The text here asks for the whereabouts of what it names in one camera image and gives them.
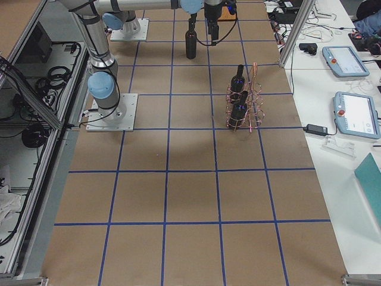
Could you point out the black power adapter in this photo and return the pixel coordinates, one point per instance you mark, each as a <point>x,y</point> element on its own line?
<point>315,130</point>

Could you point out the aluminium frame post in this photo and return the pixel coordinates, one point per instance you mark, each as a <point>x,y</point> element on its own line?
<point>301,19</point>

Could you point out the teach pendant near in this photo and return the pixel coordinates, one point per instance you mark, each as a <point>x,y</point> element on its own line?
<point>355,115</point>

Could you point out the copper wire bottle basket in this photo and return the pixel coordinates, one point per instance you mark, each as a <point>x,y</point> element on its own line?
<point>254,114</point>

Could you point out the dark wine bottle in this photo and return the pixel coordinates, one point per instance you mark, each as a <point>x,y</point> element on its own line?
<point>238,113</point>
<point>191,38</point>
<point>237,82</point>

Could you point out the teal folder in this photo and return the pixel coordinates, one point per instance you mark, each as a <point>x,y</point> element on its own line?
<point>368,175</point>

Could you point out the wooden tray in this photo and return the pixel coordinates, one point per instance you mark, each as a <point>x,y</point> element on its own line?
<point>226,15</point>

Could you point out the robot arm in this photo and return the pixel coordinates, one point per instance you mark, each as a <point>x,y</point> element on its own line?
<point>125,21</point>
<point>93,16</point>

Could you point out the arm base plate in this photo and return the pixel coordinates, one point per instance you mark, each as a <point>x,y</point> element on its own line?
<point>122,118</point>
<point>119,36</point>

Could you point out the teach pendant far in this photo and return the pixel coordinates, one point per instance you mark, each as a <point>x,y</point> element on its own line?
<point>344,61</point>

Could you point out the teach pendant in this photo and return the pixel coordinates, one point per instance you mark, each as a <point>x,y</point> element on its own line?
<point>355,115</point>
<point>344,61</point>

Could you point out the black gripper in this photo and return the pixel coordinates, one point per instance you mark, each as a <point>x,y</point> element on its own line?
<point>212,12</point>

